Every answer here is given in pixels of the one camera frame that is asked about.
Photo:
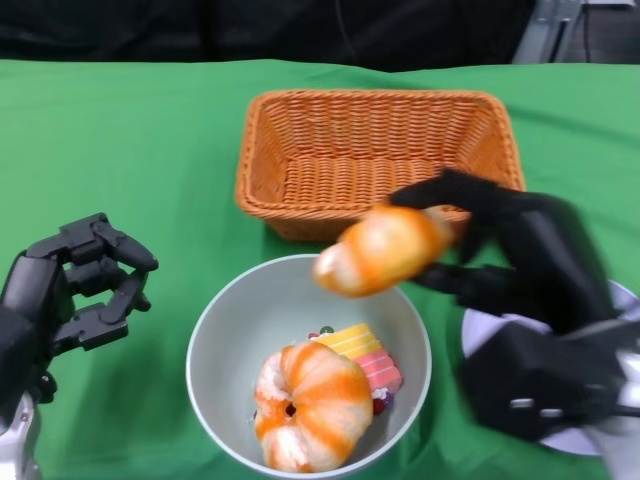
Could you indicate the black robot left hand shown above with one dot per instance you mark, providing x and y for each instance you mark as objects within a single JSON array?
[{"x": 35, "y": 285}]

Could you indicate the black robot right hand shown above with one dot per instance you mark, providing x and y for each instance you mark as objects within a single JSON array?
[{"x": 545, "y": 250}]

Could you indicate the oblong orange striped bread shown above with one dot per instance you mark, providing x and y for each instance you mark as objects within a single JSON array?
[{"x": 380, "y": 250}]

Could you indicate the grey round bowl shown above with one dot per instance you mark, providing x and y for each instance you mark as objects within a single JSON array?
[{"x": 240, "y": 320}]

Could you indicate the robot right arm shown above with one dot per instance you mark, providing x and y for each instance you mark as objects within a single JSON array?
[{"x": 540, "y": 380}]

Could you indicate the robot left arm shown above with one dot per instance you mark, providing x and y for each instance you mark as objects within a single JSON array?
[{"x": 17, "y": 430}]

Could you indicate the lavender round plate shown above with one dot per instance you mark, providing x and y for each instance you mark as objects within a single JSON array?
[{"x": 480, "y": 335}]

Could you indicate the orange wicker basket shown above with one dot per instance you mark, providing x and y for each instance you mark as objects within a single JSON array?
[{"x": 370, "y": 150}]

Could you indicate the yellow cake slice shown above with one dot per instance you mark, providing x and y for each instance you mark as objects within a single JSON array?
[{"x": 352, "y": 340}]

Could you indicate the green tablecloth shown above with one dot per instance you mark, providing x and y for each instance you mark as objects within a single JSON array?
[{"x": 125, "y": 150}]

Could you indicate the grey metal stand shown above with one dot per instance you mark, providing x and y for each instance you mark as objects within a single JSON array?
[{"x": 540, "y": 35}]

